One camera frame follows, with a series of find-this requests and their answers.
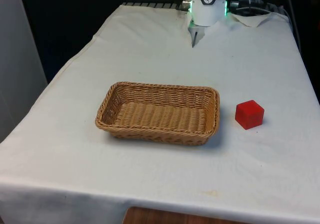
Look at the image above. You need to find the wicker basket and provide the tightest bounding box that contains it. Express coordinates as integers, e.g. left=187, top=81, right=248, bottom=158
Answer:
left=94, top=81, right=221, bottom=146

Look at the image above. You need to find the red cube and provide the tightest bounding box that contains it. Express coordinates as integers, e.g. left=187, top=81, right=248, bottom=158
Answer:
left=234, top=99, right=265, bottom=130

